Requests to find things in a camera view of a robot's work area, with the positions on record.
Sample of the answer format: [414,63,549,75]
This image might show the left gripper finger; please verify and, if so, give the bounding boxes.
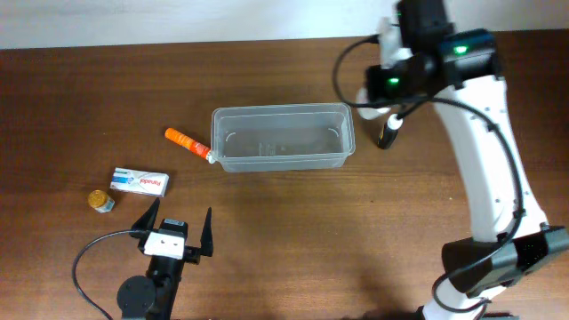
[132,197,160,231]
[200,207,213,257]

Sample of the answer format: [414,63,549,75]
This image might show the white Panadol box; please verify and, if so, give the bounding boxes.
[110,167,170,197]

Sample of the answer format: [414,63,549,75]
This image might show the small gold-lid jar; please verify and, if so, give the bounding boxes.
[87,190,115,213]

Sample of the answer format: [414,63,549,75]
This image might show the black bottle white cap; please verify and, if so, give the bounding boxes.
[378,114,403,149]

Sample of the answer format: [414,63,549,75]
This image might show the orange tablet tube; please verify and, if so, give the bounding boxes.
[164,128,215,164]

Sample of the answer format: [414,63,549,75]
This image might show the white spray bottle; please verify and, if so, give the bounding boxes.
[356,87,391,120]

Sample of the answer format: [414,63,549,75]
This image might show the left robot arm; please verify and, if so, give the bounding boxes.
[116,198,213,319]

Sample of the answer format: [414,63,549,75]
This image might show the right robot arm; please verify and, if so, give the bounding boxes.
[356,0,568,320]

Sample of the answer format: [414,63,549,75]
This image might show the clear plastic container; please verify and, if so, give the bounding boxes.
[211,103,356,173]

